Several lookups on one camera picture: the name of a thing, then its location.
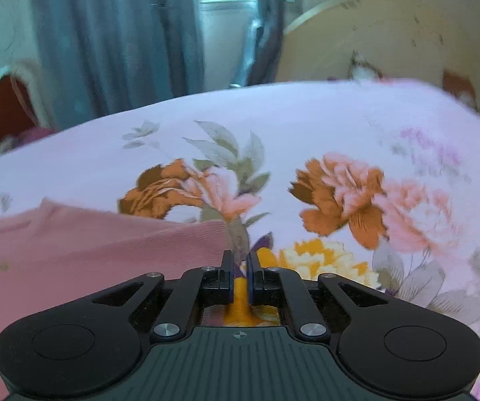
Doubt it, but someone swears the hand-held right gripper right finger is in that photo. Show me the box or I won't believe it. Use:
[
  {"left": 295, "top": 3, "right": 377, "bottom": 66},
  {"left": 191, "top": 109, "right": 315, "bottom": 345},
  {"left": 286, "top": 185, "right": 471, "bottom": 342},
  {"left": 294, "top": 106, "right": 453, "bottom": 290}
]
[{"left": 246, "top": 251, "right": 388, "bottom": 339}]

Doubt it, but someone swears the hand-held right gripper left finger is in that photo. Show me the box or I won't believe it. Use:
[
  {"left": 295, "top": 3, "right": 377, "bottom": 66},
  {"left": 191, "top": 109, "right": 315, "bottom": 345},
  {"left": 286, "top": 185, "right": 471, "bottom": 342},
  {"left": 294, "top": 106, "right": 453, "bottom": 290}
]
[{"left": 92, "top": 250, "right": 236, "bottom": 339}]

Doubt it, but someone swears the pink ribbed garment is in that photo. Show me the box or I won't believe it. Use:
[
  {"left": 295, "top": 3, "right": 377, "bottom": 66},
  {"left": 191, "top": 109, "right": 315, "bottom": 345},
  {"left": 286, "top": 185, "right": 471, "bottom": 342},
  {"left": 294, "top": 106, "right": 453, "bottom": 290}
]
[{"left": 0, "top": 198, "right": 241, "bottom": 401}]

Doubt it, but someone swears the floral bed sheet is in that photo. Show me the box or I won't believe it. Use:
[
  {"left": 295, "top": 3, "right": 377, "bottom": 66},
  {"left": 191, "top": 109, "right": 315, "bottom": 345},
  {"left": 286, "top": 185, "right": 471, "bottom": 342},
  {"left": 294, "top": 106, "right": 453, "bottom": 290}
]
[{"left": 0, "top": 77, "right": 480, "bottom": 401}]

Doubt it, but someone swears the patterned pillow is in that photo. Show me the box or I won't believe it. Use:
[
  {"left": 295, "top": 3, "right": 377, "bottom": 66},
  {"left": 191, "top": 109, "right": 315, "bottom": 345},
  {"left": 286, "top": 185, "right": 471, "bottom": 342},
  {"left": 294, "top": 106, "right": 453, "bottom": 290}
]
[{"left": 348, "top": 50, "right": 386, "bottom": 81}]

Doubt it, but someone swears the magenta pillow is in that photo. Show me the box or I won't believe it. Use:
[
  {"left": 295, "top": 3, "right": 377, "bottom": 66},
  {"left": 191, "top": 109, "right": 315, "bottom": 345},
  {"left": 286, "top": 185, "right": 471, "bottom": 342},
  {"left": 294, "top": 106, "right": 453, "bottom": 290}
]
[{"left": 14, "top": 126, "right": 57, "bottom": 148}]

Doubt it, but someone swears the blue curtain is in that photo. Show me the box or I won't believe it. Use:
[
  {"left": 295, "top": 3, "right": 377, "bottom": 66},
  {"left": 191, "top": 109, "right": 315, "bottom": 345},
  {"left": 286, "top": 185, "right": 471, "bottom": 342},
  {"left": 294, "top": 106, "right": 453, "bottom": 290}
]
[
  {"left": 29, "top": 0, "right": 205, "bottom": 120},
  {"left": 240, "top": 0, "right": 286, "bottom": 86}
]

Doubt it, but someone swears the cream round headboard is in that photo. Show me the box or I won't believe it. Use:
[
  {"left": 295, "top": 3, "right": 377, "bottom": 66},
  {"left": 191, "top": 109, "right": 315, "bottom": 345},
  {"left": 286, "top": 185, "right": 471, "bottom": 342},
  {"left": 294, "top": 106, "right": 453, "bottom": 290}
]
[{"left": 274, "top": 0, "right": 480, "bottom": 107}]

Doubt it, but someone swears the orange cushion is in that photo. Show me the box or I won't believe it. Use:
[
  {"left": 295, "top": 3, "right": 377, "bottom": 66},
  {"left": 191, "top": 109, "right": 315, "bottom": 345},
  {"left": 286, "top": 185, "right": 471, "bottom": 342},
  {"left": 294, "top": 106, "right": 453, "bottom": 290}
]
[{"left": 441, "top": 71, "right": 478, "bottom": 110}]

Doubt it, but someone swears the red headboard with white frame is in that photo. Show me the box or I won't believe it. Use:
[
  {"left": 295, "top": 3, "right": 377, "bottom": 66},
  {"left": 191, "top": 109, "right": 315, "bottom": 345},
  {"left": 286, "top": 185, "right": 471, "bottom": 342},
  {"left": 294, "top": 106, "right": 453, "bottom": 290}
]
[{"left": 0, "top": 63, "right": 57, "bottom": 160}]

